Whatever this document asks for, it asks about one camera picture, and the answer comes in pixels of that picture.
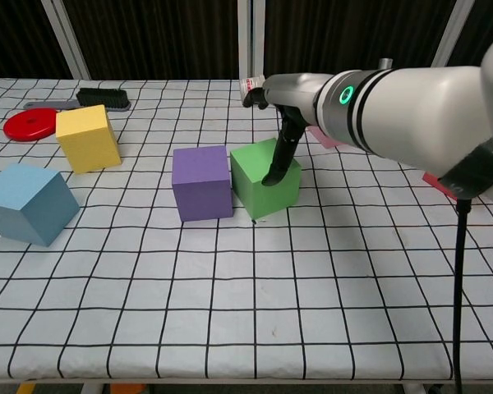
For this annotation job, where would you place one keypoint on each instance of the yellow foam cube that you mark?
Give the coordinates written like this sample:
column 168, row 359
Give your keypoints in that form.
column 86, row 139

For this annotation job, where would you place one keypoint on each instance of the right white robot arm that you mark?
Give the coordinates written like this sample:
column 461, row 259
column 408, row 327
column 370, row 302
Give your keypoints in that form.
column 415, row 115

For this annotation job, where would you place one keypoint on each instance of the red foam cube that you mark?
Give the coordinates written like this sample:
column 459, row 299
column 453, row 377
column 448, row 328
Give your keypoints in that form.
column 435, row 182

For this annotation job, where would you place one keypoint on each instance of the purple foam cube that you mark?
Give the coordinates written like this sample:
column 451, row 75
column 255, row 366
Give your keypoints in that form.
column 201, row 184

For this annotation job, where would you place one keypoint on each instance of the green foam cube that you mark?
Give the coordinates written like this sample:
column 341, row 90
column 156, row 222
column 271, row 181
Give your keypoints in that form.
column 254, row 197

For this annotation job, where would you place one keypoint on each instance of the black pleated curtain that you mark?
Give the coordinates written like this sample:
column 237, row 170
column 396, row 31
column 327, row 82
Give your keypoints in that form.
column 148, row 37

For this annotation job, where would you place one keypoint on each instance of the white upright frame post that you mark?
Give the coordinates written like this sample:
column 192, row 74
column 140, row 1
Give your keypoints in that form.
column 246, row 41

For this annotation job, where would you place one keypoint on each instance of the white black grid tablecloth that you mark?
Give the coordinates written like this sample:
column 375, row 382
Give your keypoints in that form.
column 246, row 308

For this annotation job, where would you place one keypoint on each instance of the blue foam cube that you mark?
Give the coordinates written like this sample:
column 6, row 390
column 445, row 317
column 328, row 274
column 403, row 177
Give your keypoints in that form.
column 24, row 205

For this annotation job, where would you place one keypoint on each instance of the small white jar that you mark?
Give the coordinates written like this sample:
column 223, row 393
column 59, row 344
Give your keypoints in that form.
column 248, row 84

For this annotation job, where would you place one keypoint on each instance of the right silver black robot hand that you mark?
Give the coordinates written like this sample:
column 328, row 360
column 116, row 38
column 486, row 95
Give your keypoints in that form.
column 296, row 94

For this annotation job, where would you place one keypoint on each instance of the red round plastic disc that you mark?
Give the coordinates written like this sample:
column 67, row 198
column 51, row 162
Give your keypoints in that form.
column 24, row 127

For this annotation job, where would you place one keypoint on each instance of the white slanted frame post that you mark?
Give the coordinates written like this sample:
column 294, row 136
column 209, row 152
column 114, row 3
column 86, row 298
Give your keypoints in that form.
column 65, row 45
column 452, row 33

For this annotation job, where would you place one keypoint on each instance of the pink foam cube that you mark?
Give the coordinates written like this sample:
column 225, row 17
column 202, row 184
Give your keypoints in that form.
column 326, row 139

